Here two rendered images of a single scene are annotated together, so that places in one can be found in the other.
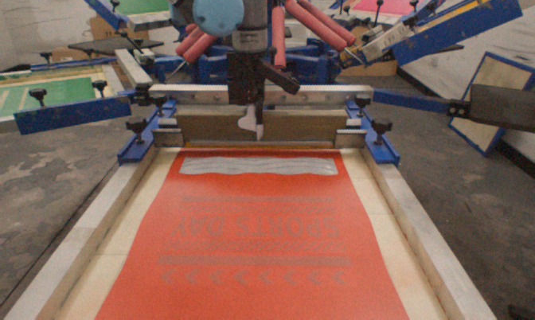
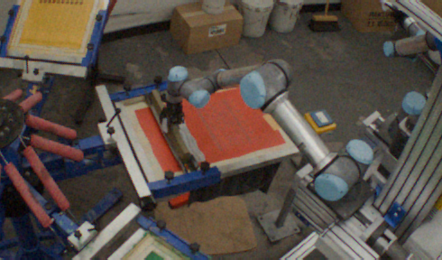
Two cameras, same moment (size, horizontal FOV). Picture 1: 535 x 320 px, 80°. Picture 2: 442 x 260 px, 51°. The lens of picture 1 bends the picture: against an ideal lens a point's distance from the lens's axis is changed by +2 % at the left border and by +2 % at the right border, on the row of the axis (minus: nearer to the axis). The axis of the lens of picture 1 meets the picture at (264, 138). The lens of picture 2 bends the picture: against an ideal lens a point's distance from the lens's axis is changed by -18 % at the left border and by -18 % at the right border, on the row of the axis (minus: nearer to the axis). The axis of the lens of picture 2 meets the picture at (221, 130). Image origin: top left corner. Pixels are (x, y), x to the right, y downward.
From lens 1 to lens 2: 256 cm
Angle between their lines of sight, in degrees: 91
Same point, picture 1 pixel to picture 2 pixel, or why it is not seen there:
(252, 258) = (235, 120)
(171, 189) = (218, 156)
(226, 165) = (191, 143)
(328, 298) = (239, 102)
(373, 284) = (228, 94)
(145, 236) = (244, 151)
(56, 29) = not seen: outside the picture
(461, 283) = not seen: hidden behind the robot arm
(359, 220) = not seen: hidden behind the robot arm
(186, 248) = (243, 137)
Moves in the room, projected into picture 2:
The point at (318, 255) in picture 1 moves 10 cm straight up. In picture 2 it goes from (225, 106) to (228, 90)
